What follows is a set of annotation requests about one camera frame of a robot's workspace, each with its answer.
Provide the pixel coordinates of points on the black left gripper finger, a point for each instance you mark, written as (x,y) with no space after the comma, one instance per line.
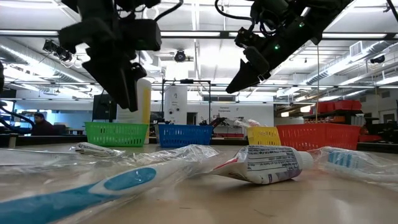
(118,84)
(140,70)

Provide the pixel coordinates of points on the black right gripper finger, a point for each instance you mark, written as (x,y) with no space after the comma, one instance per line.
(248,71)

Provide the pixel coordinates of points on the blue toothbrush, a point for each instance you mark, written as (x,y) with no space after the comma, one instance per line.
(340,158)
(130,179)

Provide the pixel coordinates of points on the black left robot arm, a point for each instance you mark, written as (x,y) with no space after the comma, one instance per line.
(93,6)

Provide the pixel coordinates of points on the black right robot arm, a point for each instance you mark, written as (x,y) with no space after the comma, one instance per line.
(326,12)

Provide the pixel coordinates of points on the white canister with yellow label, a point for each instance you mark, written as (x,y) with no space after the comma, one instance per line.
(145,105)

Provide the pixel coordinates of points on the green plastic basket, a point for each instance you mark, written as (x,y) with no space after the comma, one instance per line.
(115,133)

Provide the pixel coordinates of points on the yellow plastic basket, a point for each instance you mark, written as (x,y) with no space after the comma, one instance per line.
(262,136)

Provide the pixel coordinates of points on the small dark wrapped toiletry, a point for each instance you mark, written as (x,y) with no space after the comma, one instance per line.
(96,150)

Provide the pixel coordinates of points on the blue plastic basket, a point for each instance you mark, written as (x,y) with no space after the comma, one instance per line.
(186,135)

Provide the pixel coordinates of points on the person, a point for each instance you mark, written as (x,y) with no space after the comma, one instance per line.
(42,126)

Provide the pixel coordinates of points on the red storage bins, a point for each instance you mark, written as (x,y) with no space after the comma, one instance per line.
(339,105)

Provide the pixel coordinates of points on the toothpaste tube with red stripe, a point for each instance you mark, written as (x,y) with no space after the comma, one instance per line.
(267,163)

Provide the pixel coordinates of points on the red plastic basket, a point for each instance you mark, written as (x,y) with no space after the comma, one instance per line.
(317,137)

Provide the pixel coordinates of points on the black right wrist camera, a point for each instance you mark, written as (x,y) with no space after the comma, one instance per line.
(245,37)

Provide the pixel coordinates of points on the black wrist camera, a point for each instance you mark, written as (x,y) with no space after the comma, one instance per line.
(146,34)
(245,37)

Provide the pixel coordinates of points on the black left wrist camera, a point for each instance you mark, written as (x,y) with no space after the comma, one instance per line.
(146,34)

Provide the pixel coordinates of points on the black overhead camera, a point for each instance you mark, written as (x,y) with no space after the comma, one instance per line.
(59,51)

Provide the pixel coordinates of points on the black ceiling camera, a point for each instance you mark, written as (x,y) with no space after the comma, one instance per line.
(180,56)

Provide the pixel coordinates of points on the black metal frame stand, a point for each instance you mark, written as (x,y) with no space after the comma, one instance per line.
(186,81)

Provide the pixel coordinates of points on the silver ventilation duct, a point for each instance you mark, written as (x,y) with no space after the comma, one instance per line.
(357,56)

